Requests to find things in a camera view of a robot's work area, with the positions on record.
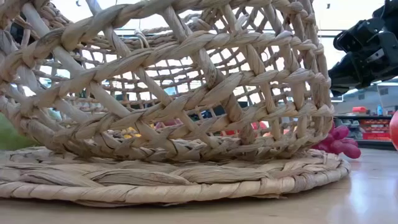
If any shelf rack with bins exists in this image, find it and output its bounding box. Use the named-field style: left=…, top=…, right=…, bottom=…
left=332, top=105, right=398, bottom=151

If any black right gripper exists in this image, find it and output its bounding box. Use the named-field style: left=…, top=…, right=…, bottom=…
left=328, top=18, right=398, bottom=98

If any crimson round fruit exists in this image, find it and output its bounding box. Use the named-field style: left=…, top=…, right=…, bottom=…
left=154, top=118, right=184, bottom=129

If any purple grape bunch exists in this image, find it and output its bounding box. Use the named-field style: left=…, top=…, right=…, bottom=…
left=312, top=122, right=362, bottom=160

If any woven straw basket with handles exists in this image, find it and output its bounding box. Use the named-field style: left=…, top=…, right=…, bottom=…
left=0, top=0, right=352, bottom=208

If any red toy tomato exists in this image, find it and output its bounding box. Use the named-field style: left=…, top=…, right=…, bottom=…
left=389, top=110, right=398, bottom=151

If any red apple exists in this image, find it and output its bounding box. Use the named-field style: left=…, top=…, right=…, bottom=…
left=221, top=121, right=269, bottom=137

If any yellow bell pepper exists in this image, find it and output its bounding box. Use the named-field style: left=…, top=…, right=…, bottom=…
left=122, top=126, right=155, bottom=139

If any orange fruit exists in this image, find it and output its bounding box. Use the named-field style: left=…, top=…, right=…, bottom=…
left=262, top=129, right=292, bottom=138

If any green leafy stalk vegetable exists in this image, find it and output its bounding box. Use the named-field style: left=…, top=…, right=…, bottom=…
left=0, top=113, right=39, bottom=151

